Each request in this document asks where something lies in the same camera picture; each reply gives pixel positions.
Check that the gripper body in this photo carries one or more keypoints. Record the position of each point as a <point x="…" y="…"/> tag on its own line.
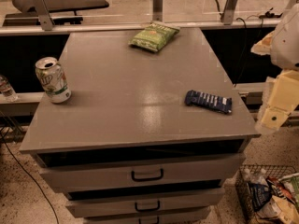
<point x="287" y="46"/>

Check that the blue rxbar blueberry bar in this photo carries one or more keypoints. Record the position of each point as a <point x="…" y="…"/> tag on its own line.
<point x="209" y="101"/>

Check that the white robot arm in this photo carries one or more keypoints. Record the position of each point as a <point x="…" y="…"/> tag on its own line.
<point x="282" y="45"/>

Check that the red snack bag in basket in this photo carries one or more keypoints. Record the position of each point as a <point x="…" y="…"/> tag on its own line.
<point x="278" y="189"/>

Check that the green white bag in basket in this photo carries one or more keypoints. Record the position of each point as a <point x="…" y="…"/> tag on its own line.
<point x="291" y="183"/>

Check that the blue snack bag in basket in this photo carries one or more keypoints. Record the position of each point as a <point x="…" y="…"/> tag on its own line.
<point x="260" y="195"/>

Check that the tan paper bag in basket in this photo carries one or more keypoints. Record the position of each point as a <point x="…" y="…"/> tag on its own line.
<point x="281" y="209"/>

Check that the green jalapeno chip bag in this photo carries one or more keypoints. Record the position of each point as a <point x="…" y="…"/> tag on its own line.
<point x="154" y="37"/>

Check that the plastic bottle in basket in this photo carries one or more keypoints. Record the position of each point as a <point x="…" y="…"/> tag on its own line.
<point x="255" y="178"/>

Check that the grey drawer cabinet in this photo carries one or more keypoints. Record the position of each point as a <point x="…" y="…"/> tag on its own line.
<point x="127" y="113"/>

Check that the white green 7up can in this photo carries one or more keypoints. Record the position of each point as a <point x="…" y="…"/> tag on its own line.
<point x="52" y="79"/>

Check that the clear plastic water bottle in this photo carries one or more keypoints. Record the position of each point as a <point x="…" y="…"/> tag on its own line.
<point x="7" y="90"/>

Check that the right metal bracket post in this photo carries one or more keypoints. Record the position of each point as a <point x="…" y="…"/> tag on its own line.
<point x="228" y="13"/>

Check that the metal bracket post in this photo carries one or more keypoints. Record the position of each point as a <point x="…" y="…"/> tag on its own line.
<point x="45" y="20"/>
<point x="157" y="10"/>
<point x="228" y="13"/>

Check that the black wire basket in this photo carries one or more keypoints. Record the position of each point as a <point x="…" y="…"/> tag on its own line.
<point x="243" y="191"/>

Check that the middle metal bracket post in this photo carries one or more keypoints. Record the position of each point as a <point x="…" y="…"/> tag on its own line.
<point x="157" y="10"/>

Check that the black middle drawer handle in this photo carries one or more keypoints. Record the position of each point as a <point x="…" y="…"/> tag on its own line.
<point x="147" y="207"/>

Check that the black drawer handle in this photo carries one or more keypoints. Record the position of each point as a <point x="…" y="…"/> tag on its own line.
<point x="147" y="176"/>
<point x="149" y="220"/>
<point x="147" y="207"/>

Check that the black top drawer handle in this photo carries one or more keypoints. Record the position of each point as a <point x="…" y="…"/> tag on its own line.
<point x="147" y="176"/>

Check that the black bottom drawer handle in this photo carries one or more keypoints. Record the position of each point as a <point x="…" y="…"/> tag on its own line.
<point x="149" y="220"/>

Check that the left metal bracket post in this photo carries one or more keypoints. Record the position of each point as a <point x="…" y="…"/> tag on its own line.
<point x="45" y="20"/>

